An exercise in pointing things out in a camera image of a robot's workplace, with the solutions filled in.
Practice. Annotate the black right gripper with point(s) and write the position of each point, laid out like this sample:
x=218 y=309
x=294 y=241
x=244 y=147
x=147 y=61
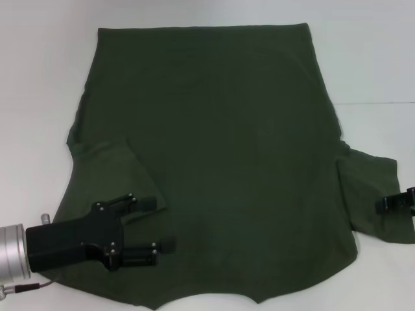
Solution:
x=412 y=201

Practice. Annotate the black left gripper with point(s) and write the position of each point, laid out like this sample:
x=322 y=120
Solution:
x=74 y=238

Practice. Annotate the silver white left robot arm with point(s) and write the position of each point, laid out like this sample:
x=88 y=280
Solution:
x=13 y=252

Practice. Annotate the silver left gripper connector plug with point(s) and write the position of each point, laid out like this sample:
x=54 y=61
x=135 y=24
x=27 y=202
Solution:
x=46 y=218

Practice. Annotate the dark green t-shirt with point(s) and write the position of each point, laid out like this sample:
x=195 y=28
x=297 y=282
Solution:
x=227 y=129

